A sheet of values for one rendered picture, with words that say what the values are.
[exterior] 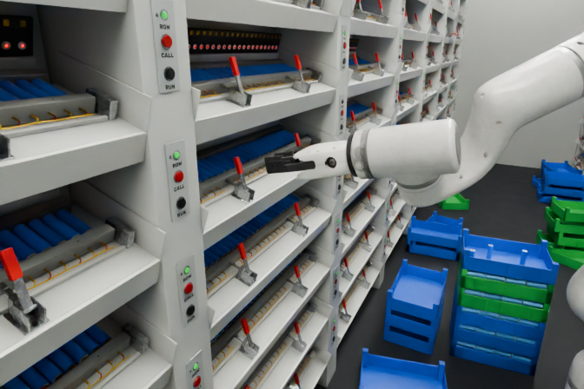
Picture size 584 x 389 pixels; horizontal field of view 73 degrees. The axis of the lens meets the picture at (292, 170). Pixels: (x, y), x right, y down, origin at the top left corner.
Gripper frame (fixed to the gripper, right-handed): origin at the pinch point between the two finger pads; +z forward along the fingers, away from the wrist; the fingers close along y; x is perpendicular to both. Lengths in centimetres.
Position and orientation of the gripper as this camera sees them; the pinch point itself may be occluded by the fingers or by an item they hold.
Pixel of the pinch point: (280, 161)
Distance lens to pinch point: 75.1
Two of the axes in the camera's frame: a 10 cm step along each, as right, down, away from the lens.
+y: 4.6, -2.6, 8.5
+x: -1.9, -9.6, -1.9
